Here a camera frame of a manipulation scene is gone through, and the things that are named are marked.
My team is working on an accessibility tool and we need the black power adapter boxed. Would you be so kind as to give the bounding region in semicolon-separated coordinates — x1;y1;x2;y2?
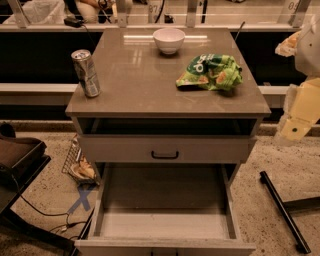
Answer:
64;17;83;28

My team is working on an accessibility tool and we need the middle drawer with black handle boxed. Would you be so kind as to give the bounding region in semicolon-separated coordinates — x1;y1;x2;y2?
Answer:
78;135;256;163

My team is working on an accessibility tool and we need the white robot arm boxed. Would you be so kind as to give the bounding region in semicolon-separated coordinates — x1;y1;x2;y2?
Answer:
275;14;320;141

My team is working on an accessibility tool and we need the white ceramic bowl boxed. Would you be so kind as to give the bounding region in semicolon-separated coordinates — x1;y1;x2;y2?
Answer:
153;28;185;54

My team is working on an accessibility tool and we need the black metal stand leg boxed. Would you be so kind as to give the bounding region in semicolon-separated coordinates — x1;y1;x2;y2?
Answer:
260;171;320;254

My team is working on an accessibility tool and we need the silver drink can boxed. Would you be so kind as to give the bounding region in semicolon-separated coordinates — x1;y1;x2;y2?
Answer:
71;49;101;98

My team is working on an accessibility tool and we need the wire basket with items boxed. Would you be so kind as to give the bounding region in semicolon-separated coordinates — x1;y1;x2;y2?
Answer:
62;136;97;184

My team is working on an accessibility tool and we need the open bottom drawer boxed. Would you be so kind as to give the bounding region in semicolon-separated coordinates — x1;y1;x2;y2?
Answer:
75;164;255;256

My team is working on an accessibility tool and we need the black floor cable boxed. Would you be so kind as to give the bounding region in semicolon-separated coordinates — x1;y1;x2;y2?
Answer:
11;173;88;234

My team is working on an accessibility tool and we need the green chip bag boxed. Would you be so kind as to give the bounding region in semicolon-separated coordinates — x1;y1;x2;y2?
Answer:
176;53;243;91

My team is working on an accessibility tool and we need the dark chair on left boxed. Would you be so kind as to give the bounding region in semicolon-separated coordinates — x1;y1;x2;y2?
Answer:
0;122;73;252

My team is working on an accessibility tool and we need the grey drawer cabinet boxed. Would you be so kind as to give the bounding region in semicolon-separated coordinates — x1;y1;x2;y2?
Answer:
65;27;272;256

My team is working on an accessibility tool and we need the person in background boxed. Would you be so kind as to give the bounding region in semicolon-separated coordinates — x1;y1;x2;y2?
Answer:
64;0;115;24

